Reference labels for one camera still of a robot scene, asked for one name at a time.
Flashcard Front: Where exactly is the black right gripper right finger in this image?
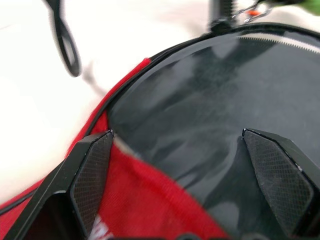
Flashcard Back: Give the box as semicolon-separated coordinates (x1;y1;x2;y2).
241;127;320;238

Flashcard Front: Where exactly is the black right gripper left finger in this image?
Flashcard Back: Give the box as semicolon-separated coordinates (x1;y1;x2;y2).
4;130;116;240

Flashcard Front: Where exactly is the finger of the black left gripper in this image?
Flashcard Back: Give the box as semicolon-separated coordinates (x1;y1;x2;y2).
208;0;237;32

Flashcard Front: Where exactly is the black and red paddle case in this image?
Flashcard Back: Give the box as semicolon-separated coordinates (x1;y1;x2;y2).
0;2;320;240

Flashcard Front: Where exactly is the small green object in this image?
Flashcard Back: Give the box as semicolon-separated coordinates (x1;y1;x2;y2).
296;0;320;16

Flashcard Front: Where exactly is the black strap loop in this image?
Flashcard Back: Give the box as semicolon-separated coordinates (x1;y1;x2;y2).
42;0;82;78

